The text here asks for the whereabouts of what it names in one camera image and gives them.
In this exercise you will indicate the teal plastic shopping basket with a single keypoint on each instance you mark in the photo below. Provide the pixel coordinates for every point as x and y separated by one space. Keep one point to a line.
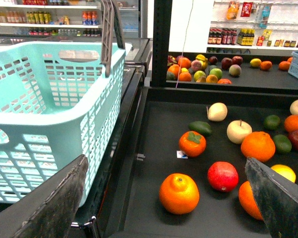
52 111

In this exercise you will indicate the white price tag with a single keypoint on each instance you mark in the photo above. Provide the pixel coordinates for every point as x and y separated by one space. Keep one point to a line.
181 155

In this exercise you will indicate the black fruit shelf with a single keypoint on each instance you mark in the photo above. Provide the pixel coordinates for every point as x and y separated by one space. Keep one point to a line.
132 208
251 80

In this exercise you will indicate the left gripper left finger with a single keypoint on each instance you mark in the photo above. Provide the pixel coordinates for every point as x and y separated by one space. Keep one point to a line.
48 210

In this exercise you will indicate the green lime lower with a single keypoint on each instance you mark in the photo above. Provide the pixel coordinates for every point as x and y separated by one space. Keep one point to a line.
282 144

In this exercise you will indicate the white pear upright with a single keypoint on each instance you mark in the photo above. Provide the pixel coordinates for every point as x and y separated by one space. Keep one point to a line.
237 130

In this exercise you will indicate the orange persimmon with leaf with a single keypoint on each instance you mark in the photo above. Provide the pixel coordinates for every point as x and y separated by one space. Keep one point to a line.
192 144

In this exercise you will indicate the black far fruit shelf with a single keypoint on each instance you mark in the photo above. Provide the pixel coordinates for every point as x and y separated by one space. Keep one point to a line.
251 80

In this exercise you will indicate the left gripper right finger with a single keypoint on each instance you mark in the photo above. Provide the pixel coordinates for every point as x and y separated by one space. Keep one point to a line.
276 198

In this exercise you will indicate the green lime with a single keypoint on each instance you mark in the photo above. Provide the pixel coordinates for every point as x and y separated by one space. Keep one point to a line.
282 144
271 122

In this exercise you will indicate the orange behind finger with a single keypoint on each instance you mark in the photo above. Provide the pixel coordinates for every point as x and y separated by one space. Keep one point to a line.
246 199

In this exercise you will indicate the green lime upper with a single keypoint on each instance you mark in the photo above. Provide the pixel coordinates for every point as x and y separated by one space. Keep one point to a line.
271 122

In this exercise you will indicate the small orange tangerine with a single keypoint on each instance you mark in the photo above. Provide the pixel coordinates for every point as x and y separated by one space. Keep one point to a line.
291 123

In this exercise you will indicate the red apple front left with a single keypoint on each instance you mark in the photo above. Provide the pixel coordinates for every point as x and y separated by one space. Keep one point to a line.
222 176

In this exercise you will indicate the large orange mandarin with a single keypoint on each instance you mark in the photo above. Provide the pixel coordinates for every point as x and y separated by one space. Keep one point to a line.
258 145

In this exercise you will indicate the yellow lemon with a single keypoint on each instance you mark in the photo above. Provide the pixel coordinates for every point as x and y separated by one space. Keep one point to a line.
285 171
255 63

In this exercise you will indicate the dark green avocado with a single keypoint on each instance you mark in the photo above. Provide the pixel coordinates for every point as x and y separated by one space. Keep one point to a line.
201 127

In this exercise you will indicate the black near fruit shelf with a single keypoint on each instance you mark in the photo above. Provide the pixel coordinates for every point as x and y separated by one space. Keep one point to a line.
132 208

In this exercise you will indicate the far green apple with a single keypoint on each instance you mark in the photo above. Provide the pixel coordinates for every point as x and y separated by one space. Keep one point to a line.
217 72

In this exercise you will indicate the white pear lying sideways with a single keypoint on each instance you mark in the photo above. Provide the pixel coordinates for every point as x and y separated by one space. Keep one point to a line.
217 112

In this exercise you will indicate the orange with navel front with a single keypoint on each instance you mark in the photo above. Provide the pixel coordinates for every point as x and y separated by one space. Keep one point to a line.
179 194

